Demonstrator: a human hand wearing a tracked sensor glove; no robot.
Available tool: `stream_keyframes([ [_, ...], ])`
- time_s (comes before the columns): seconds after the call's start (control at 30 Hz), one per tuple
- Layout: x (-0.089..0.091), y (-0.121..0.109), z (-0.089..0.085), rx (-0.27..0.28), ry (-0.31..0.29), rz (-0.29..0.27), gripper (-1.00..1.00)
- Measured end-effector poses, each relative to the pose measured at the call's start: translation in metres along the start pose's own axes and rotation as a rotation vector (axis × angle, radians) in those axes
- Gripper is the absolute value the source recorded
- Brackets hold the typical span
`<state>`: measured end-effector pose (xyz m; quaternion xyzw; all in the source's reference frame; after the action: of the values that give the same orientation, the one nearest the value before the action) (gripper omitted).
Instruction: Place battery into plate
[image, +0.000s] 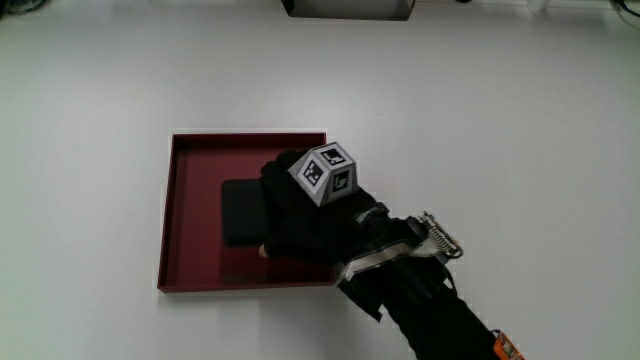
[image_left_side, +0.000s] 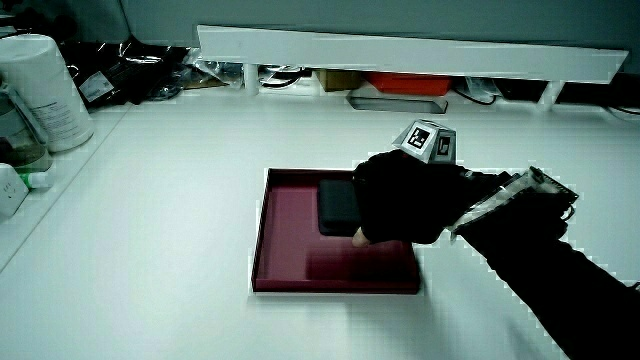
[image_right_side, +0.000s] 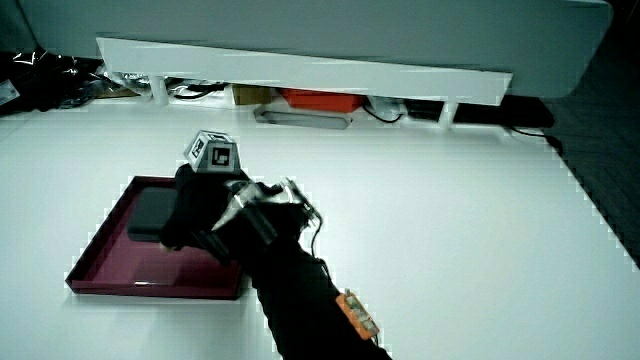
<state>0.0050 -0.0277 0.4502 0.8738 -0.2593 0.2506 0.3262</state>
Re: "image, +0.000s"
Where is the grey cardboard box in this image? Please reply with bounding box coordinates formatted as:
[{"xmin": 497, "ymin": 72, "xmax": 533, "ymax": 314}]
[{"xmin": 280, "ymin": 0, "xmax": 417, "ymax": 22}]

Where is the person's right forearm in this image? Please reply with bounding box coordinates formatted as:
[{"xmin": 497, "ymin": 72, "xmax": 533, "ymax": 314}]
[{"xmin": 333, "ymin": 210, "xmax": 501, "ymax": 360}]

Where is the dark red square plate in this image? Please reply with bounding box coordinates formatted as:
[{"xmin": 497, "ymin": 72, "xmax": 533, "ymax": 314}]
[{"xmin": 156, "ymin": 131, "xmax": 337, "ymax": 294}]

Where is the black cable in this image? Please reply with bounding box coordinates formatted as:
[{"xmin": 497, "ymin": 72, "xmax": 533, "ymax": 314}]
[{"xmin": 609, "ymin": 0, "xmax": 640, "ymax": 27}]

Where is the person's right hand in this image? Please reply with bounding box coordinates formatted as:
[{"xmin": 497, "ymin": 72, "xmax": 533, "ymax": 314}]
[{"xmin": 258, "ymin": 141, "xmax": 392, "ymax": 267}]

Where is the orange device on forearm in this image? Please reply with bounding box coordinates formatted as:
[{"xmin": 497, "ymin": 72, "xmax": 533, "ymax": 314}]
[{"xmin": 491, "ymin": 329, "xmax": 526, "ymax": 360}]

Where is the dark cable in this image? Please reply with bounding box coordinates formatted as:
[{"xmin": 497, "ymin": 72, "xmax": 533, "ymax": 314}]
[{"xmin": 0, "ymin": 0, "xmax": 52, "ymax": 15}]

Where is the black battery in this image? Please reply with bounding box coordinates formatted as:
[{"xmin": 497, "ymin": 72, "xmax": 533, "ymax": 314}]
[{"xmin": 221, "ymin": 178, "xmax": 275, "ymax": 247}]

